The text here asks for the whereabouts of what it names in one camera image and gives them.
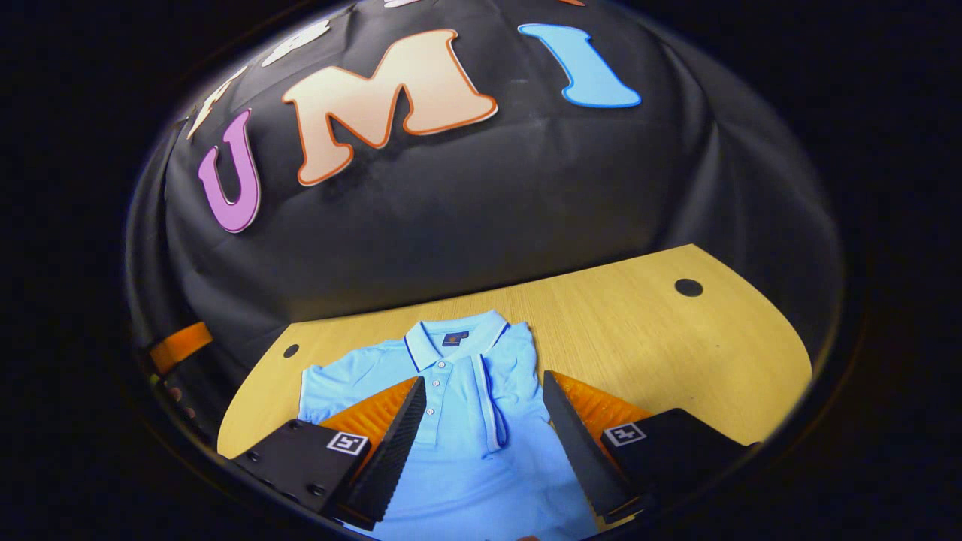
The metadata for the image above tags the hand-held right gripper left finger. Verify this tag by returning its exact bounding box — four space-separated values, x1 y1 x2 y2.
229 376 427 530

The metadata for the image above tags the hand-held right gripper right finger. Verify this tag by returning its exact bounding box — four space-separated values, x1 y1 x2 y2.
543 370 752 527

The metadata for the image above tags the light blue T-shirt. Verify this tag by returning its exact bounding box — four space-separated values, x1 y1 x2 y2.
297 310 602 541

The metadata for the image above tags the black backdrop cloth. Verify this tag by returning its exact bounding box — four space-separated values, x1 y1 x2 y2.
124 0 843 422

